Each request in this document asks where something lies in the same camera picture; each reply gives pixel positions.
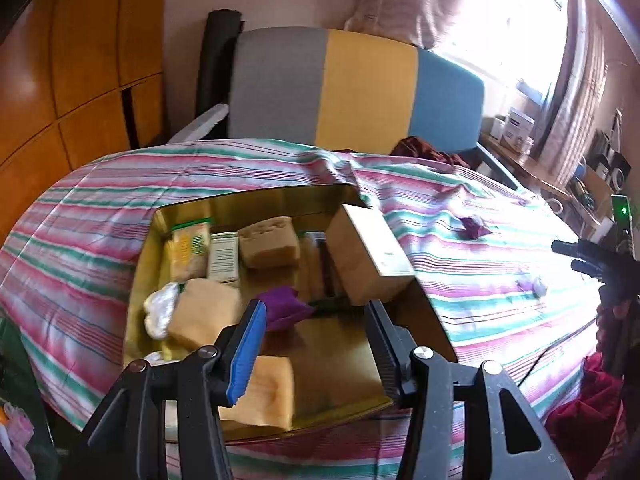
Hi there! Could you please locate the cluttered wooden desk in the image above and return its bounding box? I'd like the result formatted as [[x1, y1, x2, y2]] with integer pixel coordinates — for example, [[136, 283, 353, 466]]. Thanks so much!
[[480, 105, 640, 241]]

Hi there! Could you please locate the pink side curtain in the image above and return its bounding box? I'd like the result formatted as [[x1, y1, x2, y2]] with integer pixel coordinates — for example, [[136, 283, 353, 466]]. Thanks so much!
[[545, 0, 608, 186]]

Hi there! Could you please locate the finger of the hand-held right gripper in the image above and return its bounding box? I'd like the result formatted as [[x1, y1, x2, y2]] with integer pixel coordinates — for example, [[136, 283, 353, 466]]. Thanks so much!
[[571, 257, 608, 277], [551, 240, 601, 261]]

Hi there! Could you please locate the black padded post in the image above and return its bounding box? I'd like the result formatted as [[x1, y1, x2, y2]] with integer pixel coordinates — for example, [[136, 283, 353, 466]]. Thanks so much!
[[195, 9, 246, 121]]

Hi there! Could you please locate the dark green bag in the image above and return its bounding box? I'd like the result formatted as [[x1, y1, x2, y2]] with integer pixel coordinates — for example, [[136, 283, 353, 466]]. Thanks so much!
[[0, 310, 61, 480]]

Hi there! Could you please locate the wooden cabinet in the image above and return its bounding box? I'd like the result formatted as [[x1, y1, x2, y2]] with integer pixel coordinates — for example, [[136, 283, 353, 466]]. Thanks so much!
[[0, 0, 171, 241]]

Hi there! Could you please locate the gold metal tin box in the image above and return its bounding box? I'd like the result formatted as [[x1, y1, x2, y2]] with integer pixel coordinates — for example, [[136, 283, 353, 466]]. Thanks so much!
[[122, 184, 458, 443]]

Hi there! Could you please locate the dark red cloth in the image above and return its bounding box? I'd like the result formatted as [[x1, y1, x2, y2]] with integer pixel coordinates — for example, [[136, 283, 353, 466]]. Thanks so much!
[[390, 135, 473, 168]]

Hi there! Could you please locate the crimson red cloth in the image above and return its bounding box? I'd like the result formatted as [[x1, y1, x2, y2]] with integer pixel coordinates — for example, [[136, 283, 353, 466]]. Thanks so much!
[[545, 352, 640, 480]]

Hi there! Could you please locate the small white box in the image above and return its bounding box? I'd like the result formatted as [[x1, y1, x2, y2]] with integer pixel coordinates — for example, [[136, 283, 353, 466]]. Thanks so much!
[[206, 231, 241, 283]]

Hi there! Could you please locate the purple wrapper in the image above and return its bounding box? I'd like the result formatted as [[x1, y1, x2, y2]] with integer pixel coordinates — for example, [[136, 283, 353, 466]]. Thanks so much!
[[260, 286, 316, 333], [457, 215, 493, 239]]

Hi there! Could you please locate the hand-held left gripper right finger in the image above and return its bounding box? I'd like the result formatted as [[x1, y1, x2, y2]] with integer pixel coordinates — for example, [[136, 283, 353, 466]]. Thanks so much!
[[364, 300, 573, 480]]

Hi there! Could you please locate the bright window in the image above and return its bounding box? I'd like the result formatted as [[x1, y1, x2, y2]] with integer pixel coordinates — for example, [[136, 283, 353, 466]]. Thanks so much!
[[440, 0, 571, 101]]

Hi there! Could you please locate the striped pink green cloth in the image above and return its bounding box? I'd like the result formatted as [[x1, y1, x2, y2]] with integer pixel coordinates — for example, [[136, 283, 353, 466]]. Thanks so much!
[[0, 137, 608, 480]]

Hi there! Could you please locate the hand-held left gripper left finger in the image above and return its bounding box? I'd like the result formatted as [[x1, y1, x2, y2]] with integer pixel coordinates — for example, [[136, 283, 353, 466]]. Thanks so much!
[[85, 299, 268, 480]]

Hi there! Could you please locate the grey yellow blue chair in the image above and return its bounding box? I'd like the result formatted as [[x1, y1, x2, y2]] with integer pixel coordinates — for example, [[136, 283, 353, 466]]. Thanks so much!
[[167, 27, 518, 191]]

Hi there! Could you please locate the small clear wrapped candy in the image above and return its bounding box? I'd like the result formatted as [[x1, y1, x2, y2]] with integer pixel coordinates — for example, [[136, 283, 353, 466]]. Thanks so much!
[[517, 275, 548, 298]]

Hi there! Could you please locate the cream cardboard box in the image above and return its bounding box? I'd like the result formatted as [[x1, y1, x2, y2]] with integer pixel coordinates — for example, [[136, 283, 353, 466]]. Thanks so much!
[[325, 203, 417, 307]]

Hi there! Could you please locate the green label packet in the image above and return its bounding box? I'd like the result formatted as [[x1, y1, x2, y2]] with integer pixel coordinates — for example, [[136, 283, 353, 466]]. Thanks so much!
[[167, 217, 213, 283]]

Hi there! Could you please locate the black cable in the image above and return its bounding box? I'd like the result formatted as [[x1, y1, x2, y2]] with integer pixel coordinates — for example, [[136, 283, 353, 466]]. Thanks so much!
[[517, 310, 601, 391]]

